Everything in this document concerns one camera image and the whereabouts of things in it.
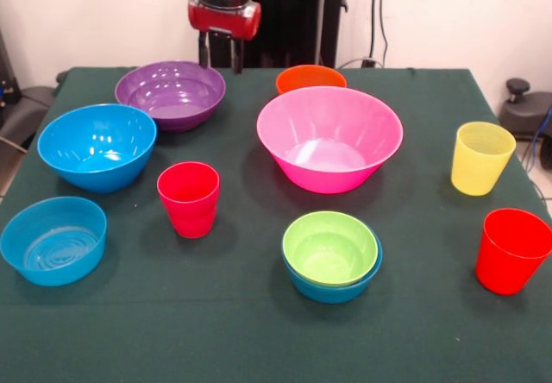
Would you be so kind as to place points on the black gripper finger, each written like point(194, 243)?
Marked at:
point(203, 51)
point(237, 57)

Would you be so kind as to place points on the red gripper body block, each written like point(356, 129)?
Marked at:
point(224, 23)

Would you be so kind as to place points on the purple bowl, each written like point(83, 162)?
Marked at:
point(170, 94)

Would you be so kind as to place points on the large pink bowl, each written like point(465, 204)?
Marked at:
point(330, 141)

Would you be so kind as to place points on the large blue bowl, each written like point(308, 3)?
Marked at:
point(97, 158)

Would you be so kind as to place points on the green bowl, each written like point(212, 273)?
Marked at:
point(330, 253)

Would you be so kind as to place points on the small blue bowl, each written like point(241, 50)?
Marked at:
point(54, 249)
point(332, 293)

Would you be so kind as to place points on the orange bowl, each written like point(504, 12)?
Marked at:
point(310, 77)

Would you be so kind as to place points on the crimson cup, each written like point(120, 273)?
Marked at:
point(188, 210)

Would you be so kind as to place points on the dark grey stand base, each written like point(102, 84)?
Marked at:
point(26, 111)
point(530, 111)

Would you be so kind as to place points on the yellow cup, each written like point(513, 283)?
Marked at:
point(481, 167)

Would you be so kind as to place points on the dark green tablecloth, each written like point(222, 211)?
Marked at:
point(276, 335)

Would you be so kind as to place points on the red cup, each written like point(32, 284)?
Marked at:
point(509, 262)

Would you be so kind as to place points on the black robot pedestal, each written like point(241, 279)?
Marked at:
point(293, 12)

